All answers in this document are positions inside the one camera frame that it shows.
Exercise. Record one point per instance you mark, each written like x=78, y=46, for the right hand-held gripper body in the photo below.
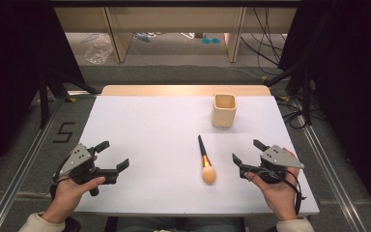
x=278, y=157

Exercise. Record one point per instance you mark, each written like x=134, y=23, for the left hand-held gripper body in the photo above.
x=77, y=159

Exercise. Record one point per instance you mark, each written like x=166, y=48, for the beige square cup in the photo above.
x=223, y=116

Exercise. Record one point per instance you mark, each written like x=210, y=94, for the person's left hand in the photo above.
x=67, y=196

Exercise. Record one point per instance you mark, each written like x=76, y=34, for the person's right hand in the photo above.
x=278, y=196

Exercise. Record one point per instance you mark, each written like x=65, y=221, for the black metal stand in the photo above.
x=45, y=96
x=306, y=87

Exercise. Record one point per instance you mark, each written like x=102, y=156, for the clear plastic bag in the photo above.
x=98, y=50

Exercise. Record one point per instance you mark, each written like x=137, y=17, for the black curtain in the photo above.
x=354, y=96
x=13, y=80

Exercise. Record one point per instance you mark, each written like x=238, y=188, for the blue round objects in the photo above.
x=210, y=41

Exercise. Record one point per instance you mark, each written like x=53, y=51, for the aluminium floor rail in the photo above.
x=328, y=167
x=22, y=167

